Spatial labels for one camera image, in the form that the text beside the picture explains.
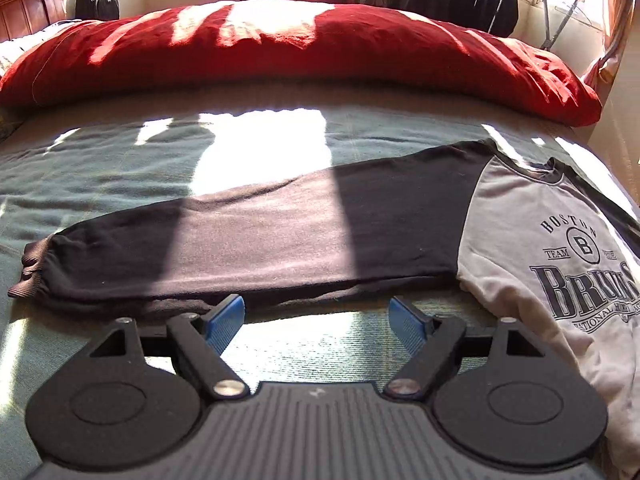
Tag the orange striped curtain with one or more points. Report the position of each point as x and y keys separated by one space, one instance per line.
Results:
x=615 y=20

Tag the green plaid blanket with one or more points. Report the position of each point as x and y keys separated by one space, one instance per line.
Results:
x=100 y=170

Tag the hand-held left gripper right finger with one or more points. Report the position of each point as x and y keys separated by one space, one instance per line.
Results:
x=407 y=322

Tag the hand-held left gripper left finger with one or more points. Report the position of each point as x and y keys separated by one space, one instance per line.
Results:
x=227 y=322

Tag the wooden headboard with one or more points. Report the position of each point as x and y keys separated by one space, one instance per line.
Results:
x=25 y=10

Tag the metal drying rack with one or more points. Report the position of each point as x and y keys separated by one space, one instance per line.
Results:
x=547 y=25

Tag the grey and black sweatshirt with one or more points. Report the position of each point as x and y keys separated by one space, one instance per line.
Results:
x=300 y=240

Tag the red pillow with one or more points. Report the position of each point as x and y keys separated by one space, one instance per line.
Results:
x=300 y=55

